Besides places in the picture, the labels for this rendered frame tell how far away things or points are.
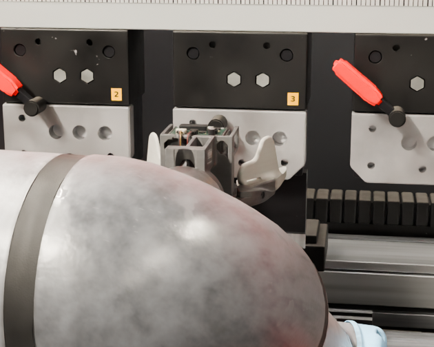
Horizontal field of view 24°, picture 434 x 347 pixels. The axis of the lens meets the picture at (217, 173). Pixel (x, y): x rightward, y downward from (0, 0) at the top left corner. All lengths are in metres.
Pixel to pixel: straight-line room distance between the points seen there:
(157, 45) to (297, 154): 0.61
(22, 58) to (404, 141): 0.44
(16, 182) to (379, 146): 0.73
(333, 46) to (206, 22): 0.56
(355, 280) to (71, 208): 1.07
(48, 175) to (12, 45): 0.74
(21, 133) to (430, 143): 0.47
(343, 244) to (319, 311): 1.04
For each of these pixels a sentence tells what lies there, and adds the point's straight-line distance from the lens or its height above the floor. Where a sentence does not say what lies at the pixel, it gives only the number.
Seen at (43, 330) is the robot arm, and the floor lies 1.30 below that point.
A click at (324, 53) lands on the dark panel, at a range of 1.65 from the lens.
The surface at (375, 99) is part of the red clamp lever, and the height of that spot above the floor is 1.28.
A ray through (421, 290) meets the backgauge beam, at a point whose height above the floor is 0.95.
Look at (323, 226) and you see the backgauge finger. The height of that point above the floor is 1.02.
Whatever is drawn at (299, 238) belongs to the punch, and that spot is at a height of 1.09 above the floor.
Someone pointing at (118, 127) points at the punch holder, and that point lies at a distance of 1.15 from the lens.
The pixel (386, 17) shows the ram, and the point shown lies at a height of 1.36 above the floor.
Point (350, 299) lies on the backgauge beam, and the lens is 1.47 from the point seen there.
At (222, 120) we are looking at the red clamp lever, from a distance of 1.09.
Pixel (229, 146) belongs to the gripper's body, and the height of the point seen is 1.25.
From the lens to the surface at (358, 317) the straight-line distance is 1.22.
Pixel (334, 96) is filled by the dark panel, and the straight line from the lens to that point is 1.66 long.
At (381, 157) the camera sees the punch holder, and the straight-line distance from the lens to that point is 1.12.
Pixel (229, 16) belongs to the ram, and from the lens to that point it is 1.11.
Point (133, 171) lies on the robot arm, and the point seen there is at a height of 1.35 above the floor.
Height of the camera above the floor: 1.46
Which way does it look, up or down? 14 degrees down
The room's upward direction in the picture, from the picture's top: straight up
